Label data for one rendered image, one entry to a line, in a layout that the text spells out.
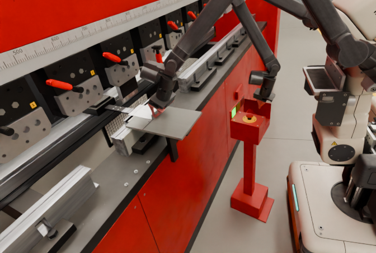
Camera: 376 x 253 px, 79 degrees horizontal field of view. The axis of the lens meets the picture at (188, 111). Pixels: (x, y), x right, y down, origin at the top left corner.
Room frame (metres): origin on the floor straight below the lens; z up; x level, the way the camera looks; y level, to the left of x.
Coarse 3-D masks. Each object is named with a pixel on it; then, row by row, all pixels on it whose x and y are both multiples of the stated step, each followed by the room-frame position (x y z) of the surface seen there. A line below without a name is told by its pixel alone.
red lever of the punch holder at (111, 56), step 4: (104, 52) 0.73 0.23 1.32; (104, 56) 0.72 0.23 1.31; (108, 56) 0.72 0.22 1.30; (112, 56) 0.74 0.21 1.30; (116, 56) 0.75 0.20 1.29; (112, 60) 0.74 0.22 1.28; (116, 60) 0.75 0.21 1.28; (120, 60) 0.76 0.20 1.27; (124, 60) 0.78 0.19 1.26; (120, 64) 0.78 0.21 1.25; (124, 64) 0.77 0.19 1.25
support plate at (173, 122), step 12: (168, 108) 0.86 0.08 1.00; (132, 120) 0.81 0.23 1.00; (144, 120) 0.79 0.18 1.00; (156, 120) 0.78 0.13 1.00; (168, 120) 0.77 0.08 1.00; (180, 120) 0.75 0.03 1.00; (192, 120) 0.74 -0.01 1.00; (156, 132) 0.70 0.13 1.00; (168, 132) 0.69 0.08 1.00; (180, 132) 0.68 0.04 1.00
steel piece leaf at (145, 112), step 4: (140, 108) 0.89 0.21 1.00; (144, 108) 0.89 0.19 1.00; (148, 108) 0.88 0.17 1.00; (136, 112) 0.87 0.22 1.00; (140, 112) 0.86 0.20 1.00; (144, 112) 0.86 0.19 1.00; (148, 112) 0.85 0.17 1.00; (156, 112) 0.82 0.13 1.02; (140, 116) 0.82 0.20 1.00; (144, 116) 0.82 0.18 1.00; (148, 116) 0.82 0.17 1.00; (152, 116) 0.79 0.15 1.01
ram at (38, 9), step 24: (0, 0) 0.57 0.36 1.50; (24, 0) 0.61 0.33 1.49; (48, 0) 0.66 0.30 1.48; (72, 0) 0.72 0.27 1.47; (96, 0) 0.79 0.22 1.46; (120, 0) 0.88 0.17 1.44; (144, 0) 0.99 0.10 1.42; (192, 0) 1.35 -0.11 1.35; (0, 24) 0.55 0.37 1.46; (24, 24) 0.59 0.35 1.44; (48, 24) 0.64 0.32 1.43; (72, 24) 0.70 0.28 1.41; (120, 24) 0.86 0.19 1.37; (0, 48) 0.53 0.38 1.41; (72, 48) 0.67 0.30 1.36; (0, 72) 0.51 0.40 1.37; (24, 72) 0.55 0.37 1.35
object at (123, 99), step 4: (132, 80) 0.88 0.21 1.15; (136, 80) 0.90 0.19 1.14; (124, 84) 0.84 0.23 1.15; (128, 84) 0.86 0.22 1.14; (132, 84) 0.88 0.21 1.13; (136, 84) 0.89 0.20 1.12; (116, 88) 0.82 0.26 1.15; (120, 88) 0.82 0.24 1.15; (124, 88) 0.83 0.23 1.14; (128, 88) 0.85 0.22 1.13; (132, 88) 0.87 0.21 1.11; (136, 88) 0.89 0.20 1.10; (120, 92) 0.82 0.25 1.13; (124, 92) 0.83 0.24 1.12; (128, 92) 0.85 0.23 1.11; (132, 92) 0.88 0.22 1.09; (136, 92) 0.89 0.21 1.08; (120, 96) 0.82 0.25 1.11; (124, 96) 0.82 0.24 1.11; (128, 96) 0.85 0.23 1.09; (124, 100) 0.83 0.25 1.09
